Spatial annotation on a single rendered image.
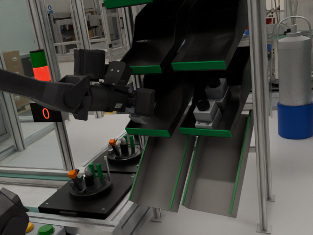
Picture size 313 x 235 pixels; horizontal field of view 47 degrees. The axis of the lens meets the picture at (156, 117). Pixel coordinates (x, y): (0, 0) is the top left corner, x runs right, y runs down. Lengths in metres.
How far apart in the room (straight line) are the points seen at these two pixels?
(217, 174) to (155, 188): 0.18
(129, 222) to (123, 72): 0.46
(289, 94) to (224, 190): 0.81
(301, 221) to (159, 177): 0.43
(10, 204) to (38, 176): 0.76
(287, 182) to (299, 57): 0.55
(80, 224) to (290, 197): 0.66
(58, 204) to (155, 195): 0.32
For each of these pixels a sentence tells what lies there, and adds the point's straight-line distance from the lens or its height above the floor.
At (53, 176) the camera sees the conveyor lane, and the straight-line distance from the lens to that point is 1.41.
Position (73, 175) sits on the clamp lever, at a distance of 1.08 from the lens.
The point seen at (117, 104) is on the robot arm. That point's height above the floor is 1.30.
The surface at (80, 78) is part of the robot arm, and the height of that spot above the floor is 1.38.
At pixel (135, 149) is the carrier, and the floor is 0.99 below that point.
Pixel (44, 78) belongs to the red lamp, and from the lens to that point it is 1.27.
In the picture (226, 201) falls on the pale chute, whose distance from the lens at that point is 0.93.
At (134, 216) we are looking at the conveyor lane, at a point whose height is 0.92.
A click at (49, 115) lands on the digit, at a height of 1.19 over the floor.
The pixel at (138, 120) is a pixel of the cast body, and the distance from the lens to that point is 0.89.
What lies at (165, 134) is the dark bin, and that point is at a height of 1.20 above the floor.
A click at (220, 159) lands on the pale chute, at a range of 0.97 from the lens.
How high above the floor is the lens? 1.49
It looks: 17 degrees down
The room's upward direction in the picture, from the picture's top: 8 degrees counter-clockwise
